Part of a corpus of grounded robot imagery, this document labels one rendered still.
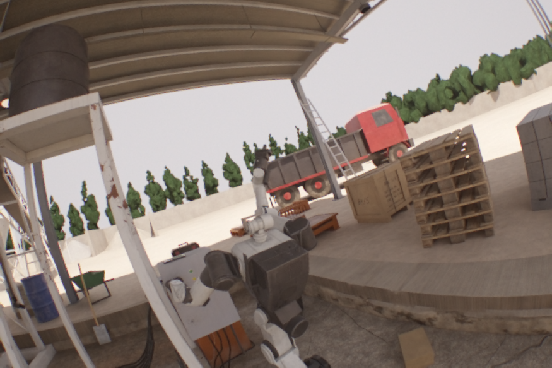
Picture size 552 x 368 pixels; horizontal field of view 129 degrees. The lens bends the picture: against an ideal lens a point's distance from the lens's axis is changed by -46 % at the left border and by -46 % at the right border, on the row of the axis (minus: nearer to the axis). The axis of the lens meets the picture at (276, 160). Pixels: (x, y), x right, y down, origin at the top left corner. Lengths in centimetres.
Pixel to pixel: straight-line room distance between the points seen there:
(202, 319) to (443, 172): 234
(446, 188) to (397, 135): 866
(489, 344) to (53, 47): 378
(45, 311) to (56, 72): 448
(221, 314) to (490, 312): 189
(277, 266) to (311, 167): 901
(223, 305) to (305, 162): 845
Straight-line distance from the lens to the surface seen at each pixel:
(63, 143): 252
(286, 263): 94
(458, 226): 264
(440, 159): 243
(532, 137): 274
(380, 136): 1069
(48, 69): 212
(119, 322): 438
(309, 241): 119
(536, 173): 282
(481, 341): 207
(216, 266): 99
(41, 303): 559
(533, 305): 192
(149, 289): 143
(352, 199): 439
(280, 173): 980
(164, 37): 424
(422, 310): 217
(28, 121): 194
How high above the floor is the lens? 154
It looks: 5 degrees up
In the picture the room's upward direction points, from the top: 19 degrees counter-clockwise
